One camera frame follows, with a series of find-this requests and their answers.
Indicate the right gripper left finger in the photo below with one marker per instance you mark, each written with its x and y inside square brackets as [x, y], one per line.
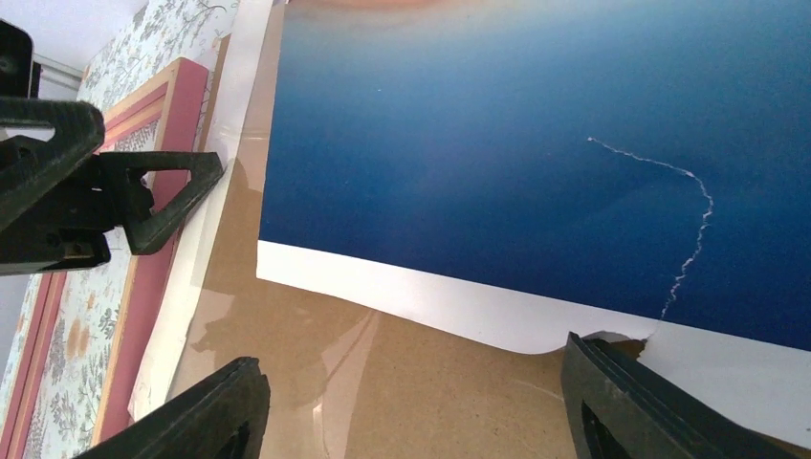
[222, 416]

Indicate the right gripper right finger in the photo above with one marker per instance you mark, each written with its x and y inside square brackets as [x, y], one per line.
[618, 408]

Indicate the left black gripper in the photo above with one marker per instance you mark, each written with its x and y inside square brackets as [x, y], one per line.
[53, 211]

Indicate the pink wooden picture frame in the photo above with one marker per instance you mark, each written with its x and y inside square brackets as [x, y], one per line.
[172, 101]

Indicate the brown frame backing board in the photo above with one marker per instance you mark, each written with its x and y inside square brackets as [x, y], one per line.
[347, 381]

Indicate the sunset lake photo print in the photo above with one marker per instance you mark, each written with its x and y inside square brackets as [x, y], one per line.
[514, 171]

